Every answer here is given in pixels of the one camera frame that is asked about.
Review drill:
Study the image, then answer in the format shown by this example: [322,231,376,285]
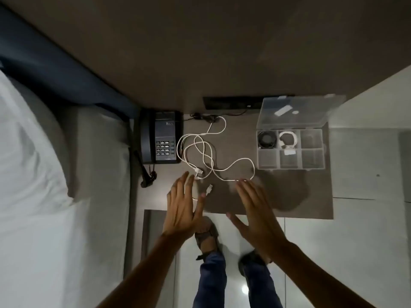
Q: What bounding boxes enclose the coiled black cable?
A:
[258,131,278,150]

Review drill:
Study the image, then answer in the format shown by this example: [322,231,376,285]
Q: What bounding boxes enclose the white bed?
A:
[0,104,133,308]

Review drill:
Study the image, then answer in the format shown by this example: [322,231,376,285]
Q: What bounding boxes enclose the coiled white charger cable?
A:
[278,131,298,155]

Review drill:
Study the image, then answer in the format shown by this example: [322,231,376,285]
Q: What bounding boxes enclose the black desk telephone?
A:
[138,108,184,165]

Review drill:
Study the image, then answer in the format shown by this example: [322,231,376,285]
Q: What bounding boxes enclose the white USB cable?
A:
[183,141,256,198]
[177,115,227,181]

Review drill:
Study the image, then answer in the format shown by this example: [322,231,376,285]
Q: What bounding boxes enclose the black coiled telephone cord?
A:
[128,146,158,189]

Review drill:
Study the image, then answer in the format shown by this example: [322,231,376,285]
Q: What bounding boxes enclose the brown wooden wall panel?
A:
[6,0,411,110]

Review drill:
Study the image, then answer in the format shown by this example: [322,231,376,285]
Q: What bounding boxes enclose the black wall socket panel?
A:
[203,95,296,110]

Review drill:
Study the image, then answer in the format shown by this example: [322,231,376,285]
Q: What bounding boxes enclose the person's right forearm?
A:
[265,242,377,308]

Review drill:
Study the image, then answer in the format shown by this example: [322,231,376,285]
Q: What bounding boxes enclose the person's right hand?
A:
[226,178,290,264]

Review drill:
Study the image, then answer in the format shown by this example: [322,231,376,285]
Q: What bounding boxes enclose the person's left hand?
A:
[163,171,206,243]

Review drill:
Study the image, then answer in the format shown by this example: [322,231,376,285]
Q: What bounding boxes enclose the person's left forearm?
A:
[95,232,195,308]

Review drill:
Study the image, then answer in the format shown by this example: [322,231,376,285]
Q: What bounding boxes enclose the blue padded headboard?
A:
[0,4,143,121]

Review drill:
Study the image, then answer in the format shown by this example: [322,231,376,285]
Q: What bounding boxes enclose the person's blue jeans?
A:
[192,251,284,308]

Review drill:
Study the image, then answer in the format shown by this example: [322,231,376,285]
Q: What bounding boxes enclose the white pillow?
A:
[0,68,76,222]

